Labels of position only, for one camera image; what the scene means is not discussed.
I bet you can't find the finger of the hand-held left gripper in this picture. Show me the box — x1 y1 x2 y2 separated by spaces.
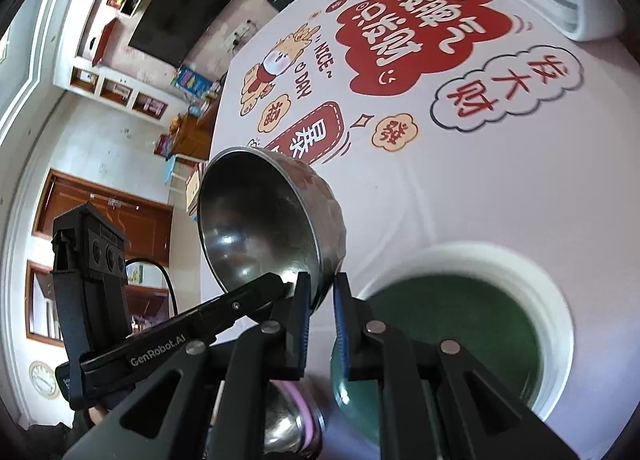
175 272 293 336

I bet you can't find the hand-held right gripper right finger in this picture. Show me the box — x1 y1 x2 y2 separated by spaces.
332 272 581 460

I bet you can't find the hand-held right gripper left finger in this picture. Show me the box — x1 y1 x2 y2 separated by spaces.
62 271 312 460

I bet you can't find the small steel bowl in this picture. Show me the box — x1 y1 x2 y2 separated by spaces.
196 147 348 313

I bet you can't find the pink steel bowl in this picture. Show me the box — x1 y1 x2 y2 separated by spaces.
262 380 326 460

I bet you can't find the green plate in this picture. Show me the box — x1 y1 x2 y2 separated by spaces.
330 272 548 448

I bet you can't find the large white plate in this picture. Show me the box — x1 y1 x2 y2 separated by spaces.
357 240 575 421

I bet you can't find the brown wooden door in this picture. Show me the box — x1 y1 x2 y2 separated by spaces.
32 169 173 266

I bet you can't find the stack of books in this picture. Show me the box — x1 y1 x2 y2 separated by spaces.
185 162 208 216

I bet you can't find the light blue round stool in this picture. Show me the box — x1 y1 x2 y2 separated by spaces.
162 155 201 206

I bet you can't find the wooden television cabinet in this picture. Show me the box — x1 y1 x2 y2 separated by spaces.
167 90 223 161

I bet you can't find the blue poster box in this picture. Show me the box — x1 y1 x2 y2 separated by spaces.
172 64 213 97

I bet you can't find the black television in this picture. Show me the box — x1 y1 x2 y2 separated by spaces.
127 0 252 70

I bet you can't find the black cable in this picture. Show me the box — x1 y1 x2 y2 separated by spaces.
124 260 178 316

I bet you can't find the round wall clock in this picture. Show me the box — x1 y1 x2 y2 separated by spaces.
27 360 63 398

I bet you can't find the red wall shelf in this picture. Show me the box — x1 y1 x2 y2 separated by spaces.
91 20 121 66

